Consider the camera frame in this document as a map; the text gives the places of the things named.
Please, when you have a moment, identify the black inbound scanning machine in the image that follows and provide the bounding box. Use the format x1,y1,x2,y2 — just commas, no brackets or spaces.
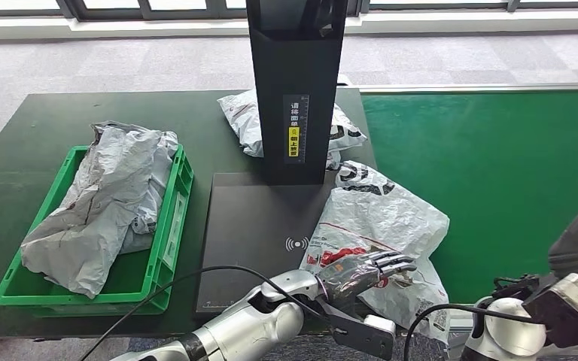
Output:
193,0,409,320

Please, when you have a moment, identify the green plastic crate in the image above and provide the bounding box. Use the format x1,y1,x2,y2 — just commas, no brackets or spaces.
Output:
0,144,194,317

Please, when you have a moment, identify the plain grey parcel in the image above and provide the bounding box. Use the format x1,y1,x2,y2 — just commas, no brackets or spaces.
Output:
20,120,170,300

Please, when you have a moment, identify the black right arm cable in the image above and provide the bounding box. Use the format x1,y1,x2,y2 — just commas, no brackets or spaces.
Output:
402,276,544,361

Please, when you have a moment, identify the thin aluminium conveyor rail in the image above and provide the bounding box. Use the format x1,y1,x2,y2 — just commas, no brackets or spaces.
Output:
356,82,578,95

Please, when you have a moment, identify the wide aluminium conveyor rail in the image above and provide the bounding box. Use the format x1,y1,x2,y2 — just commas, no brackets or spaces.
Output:
446,304,477,344

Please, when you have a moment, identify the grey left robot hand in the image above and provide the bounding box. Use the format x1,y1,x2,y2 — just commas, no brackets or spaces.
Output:
316,250,418,305

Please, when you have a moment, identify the green conveyor belt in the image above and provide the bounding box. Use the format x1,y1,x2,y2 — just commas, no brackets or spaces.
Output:
360,89,578,305

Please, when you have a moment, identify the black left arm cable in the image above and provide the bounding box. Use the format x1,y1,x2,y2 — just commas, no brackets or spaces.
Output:
77,265,330,361

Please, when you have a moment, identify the dark window frame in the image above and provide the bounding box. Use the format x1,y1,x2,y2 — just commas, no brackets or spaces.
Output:
0,0,578,21

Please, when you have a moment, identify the white grey plastic parcel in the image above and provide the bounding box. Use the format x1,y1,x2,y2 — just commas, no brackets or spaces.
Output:
218,89,368,171

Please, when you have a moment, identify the grey parcel with red cartoon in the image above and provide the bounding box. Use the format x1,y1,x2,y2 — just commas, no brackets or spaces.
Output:
119,130,181,253

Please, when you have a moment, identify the white parcel with red lettering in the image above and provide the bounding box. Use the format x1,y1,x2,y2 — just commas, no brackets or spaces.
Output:
299,160,452,344

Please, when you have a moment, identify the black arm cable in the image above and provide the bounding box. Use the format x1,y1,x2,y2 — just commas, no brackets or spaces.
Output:
402,276,544,361
77,265,330,361

